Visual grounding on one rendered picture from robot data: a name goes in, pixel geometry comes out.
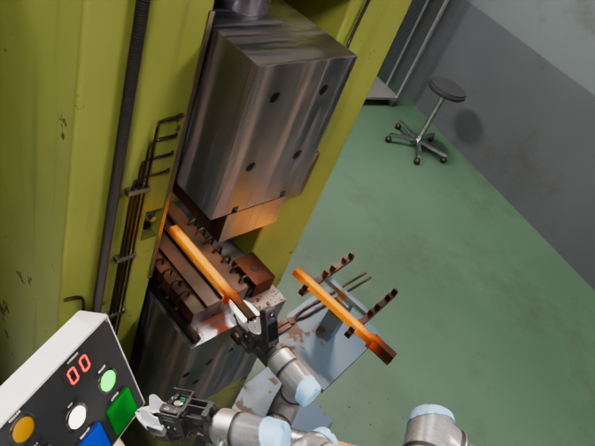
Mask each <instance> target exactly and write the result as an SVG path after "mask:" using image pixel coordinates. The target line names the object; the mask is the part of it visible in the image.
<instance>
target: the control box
mask: <svg viewBox="0 0 595 446"><path fill-rule="evenodd" d="M85 354H86V356H87V358H88V360H87V361H89V362H90V368H89V369H88V370H87V371H86V372H83V370H82V368H81V365H80V363H79V361H80V358H81V357H82V356H83V355H84V356H85ZM72 367H74V368H75V370H76V373H78V375H79V378H77V376H76V374H75V376H74V377H73V378H72V381H73V382H75V381H76V380H77V379H79V380H77V381H76V383H75V384H73V385H72V383H71V382H70V380H71V379H70V380H69V378H68V376H67V374H68V371H69V370H70V369H71V368H72ZM110 370H112V371H114V373H115V382H114V384H113V386H112V388H111V389H110V390H108V391H103V390H102V388H101V380H102V378H103V376H104V374H105V373H106V372H107V371H110ZM125 387H128V388H129V390H130V393H131V395H132V397H133V398H134V400H135V404H136V406H137V408H138V409H140V408H141V407H143V405H144V404H145V402H144V400H143V396H142V394H141V392H140V389H139V388H138V386H137V383H136V381H135V377H134V375H133V374H132V371H131V369H130V367H129V365H128V362H127V360H126V357H125V355H124V353H123V350H122V348H121V347H120V343H119V341H118V338H117V336H116V334H115V332H114V330H113V328H112V324H111V322H110V320H109V318H108V316H107V315H106V314H102V313H96V312H90V311H78V312H77V313H76V314H75V315H74V316H73V317H72V318H71V319H69V320H68V321H67V322H66V323H65V324H64V325H63V326H62V327H61V328H60V329H59V330H58V331H57V332H56V333H55V334H54V335H53V336H52V337H51V338H50V339H49V340H48V341H47V342H46V343H45V344H44V345H43V346H42V347H41V348H40V349H39V350H38V351H37V352H36V353H35V354H34V355H33V356H32V357H31V358H30V359H29V360H28V361H27V362H26V363H25V364H24V365H22V366H21V367H20V368H19V369H18V370H17V371H16V372H15V373H14V374H13V375H12V376H11V377H10V378H9V379H8V380H7V381H6V382H5V383H4V384H3V385H2V386H1V387H0V446H79V444H80V443H81V442H82V440H83V439H84V438H85V437H86V435H87V434H88V433H89V431H90V430H91V429H92V428H93V426H94V425H95V424H96V423H97V422H100V423H101V425H102V427H103V429H104V431H105V433H106V435H107V437H108V439H109V441H110V443H111V446H114V444H115V443H116V442H117V441H118V440H119V438H120V437H121V435H122V434H123V433H124V431H125V430H126V429H127V427H128V426H129V424H130V423H131V421H132V420H133V419H134V417H135V416H136V415H135V414H134V416H133V417H132V418H131V420H130V421H129V422H128V423H127V425H126V426H125V427H124V429H123V430H122V431H121V433H120V434H115V432H114V430H113V428H112V424H111V422H110V420H109V419H108V417H107V415H106V413H105V412H106V411H107V409H108V408H109V407H110V406H111V404H112V403H113V402H114V400H115V399H116V398H117V397H118V395H119V394H120V393H121V391H122V390H123V389H124V388H125ZM78 406H82V407H84V409H85V411H86V416H85V420H84V421H83V423H82V424H81V425H80V426H79V427H78V428H75V429H73V428H71V427H70V425H69V418H70V415H71V413H72V411H73V410H74V409H75V408H76V407H78ZM25 417H29V418H31V419H32V420H33V421H34V429H33V432H32V434H31V435H30V436H29V437H28V438H27V439H26V440H25V441H24V442H15V441H14V439H13V429H14V428H15V426H16V424H17V423H18V422H19V421H20V420H21V419H23V418H25Z"/></svg>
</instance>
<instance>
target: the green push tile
mask: <svg viewBox="0 0 595 446"><path fill-rule="evenodd" d="M137 410H138V408H137V406H136V404H135V400H134V398H133V397H132V395H131V393H130V390H129V388H128V387H125V388H124V389H123V390H122V391H121V393H120V394H119V395H118V397H117V398H116V399H115V400H114V402H113V403H112V404H111V406H110V407H109V408H108V409H107V411H106V412H105V413H106V415H107V417H108V419H109V420H110V422H111V424H112V428H113V430H114V432H115V434H120V433H121V431H122V430H123V429H124V427H125V426H126V425H127V423H128V422H129V421H130V420H131V418H132V417H133V416H134V414H135V412H136V411H137Z"/></svg>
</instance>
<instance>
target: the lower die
mask: <svg viewBox="0 0 595 446"><path fill-rule="evenodd" d="M167 215H168V216H169V217H170V218H171V219H172V221H173V222H174V223H175V224H176V225H178V227H179V228H180V229H181V230H182V231H183V232H184V234H185V235H187V236H188V238H189V239H190V240H191V241H192V242H193V243H194V244H195V246H196V247H197V248H198V249H199V250H200V251H201V253H202V254H203V255H204V256H205V257H206V259H207V260H208V261H209V262H210V263H211V264H212V266H213V267H214V268H215V269H216V270H217V272H218V273H219V274H220V275H221V276H222V277H223V279H224V280H225V281H226V282H227V283H228V285H229V286H230V287H231V288H232V289H233V290H235V289H238V290H239V291H240V292H239V296H240V297H241V298H242V299H244V296H245V294H246V291H247V289H248V286H247V285H246V284H245V283H244V282H243V280H242V281H241V282H240V283H238V281H239V279H240V277H239V276H238V275H237V274H236V272H235V271H234V270H233V271H232V273H229V270H230V269H231V267H230V266H229V264H228V263H227V262H226V261H225V260H224V261H223V263H221V262H220V261H221V260H222V259H223V257H222V256H221V255H220V254H219V253H218V252H217V251H215V252H214V254H212V251H213V249H214V247H213V246H212V245H211V244H210V243H209V242H208V241H207V242H206V244H204V241H205V238H204V236H203V235H202V234H201V233H200V232H199V233H198V235H196V231H197V228H196V227H195V226H194V225H193V224H192V223H190V226H188V223H189V219H188V218H187V217H186V216H185V215H184V213H183V212H182V211H181V210H180V209H179V208H178V207H177V205H176V204H175V203H174V202H173V201H170V202H169V206H168V210H167ZM157 258H164V259H165V263H164V264H163V265H161V262H162V260H159V261H158V262H157V263H156V264H155V268H154V272H153V277H154V279H155V280H156V281H157V282H158V283H159V279H160V275H161V274H162V272H163V271H164V270H165V269H167V268H169V267H171V268H173V274H172V275H170V271H167V272H166V273H165V274H164V276H163V280H162V283H161V288H162V289H164V291H165V292H166V293H167V292H168V289H169V285H170V283H171V282H172V281H173V280H175V279H178V278H179V279H182V284H181V286H178V283H179V281H177V282H176V283H174V285H173V286H172V289H171V293H170V299H171V300H172V301H173V302H174V304H175V305H176V303H177V299H178V296H179V295H180V293H181V292H182V291H183V290H185V289H189V290H190V295H189V297H187V294H188V292H186V293H184V294H183V295H182V297H181V300H180V303H179V310H180V312H181V313H182V314H183V316H184V317H185V318H186V319H187V321H188V322H189V323H190V324H191V325H192V326H195V325H197V324H199V323H201V322H203V321H205V320H208V319H210V318H212V317H214V316H216V315H218V314H220V313H222V312H224V311H226V310H228V309H230V308H229V304H224V303H223V302H222V301H223V298H224V295H223V293H222V292H221V291H220V290H219V288H218V287H217V286H216V285H215V284H214V283H213V281H212V280H211V279H210V278H209V277H208V275H207V274H206V273H205V272H204V270H203V269H202V268H201V267H200V266H199V265H198V263H197V262H196V261H195V260H194V258H193V257H192V256H191V255H190V254H189V253H188V252H187V251H186V250H185V249H184V247H183V246H182V245H181V244H180V243H179V241H178V240H177V239H176V238H175V237H174V235H173V234H172V233H171V232H170V231H169V229H168V228H167V227H166V226H165V225H164V228H163V232H162V235H161V239H160V243H159V247H158V254H157V257H156V259H157ZM214 313H215V314H214ZM213 314H214V316H213Z"/></svg>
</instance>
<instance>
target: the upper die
mask: <svg viewBox="0 0 595 446"><path fill-rule="evenodd" d="M173 192H174V194H175V195H176V196H177V197H178V198H179V199H180V200H181V202H182V203H183V204H184V205H185V206H186V207H187V208H188V210H189V211H190V212H191V213H192V214H193V215H194V216H195V218H196V219H197V220H198V221H199V222H200V223H201V224H202V226H203V227H204V228H205V229H206V230H207V231H208V232H209V234H210V235H211V236H212V237H213V238H214V239H215V240H216V242H223V241H225V240H227V239H230V238H232V237H235V236H238V235H241V234H244V233H246V232H249V231H251V230H254V229H256V228H259V227H263V226H265V225H268V224H270V223H273V222H276V219H277V217H278V215H279V212H280V210H281V208H282V205H283V202H284V200H285V197H286V196H283V195H282V194H280V197H278V198H276V199H273V200H270V201H267V202H264V203H262V204H257V205H254V206H252V207H249V208H246V209H243V210H241V211H235V210H234V209H233V210H232V212H231V213H230V214H228V215H225V216H222V217H219V218H217V219H212V220H210V219H209V218H208V217H207V216H206V215H205V214H204V213H203V212H202V211H201V209H200V208H199V207H198V206H197V205H196V204H195V203H194V202H193V200H192V199H191V198H190V197H189V196H188V195H187V194H186V193H185V192H184V190H183V189H182V188H181V187H180V186H179V185H178V184H177V183H176V181H174V187H173Z"/></svg>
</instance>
